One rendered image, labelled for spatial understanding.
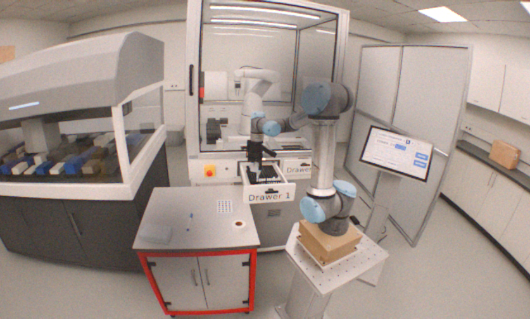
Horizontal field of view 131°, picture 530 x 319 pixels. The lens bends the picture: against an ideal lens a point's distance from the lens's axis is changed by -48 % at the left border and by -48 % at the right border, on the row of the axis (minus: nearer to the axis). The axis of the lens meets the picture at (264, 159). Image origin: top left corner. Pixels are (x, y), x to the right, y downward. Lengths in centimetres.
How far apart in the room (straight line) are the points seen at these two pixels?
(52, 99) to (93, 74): 31
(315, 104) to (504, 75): 343
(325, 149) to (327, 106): 16
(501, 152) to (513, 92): 83
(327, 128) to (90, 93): 113
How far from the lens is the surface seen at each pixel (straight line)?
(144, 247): 117
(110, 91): 126
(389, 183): 182
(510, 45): 436
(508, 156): 365
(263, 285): 191
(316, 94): 78
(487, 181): 353
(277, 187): 127
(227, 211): 127
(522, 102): 371
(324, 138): 82
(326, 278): 103
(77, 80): 136
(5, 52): 436
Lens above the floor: 154
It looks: 23 degrees down
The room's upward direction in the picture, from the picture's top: 4 degrees clockwise
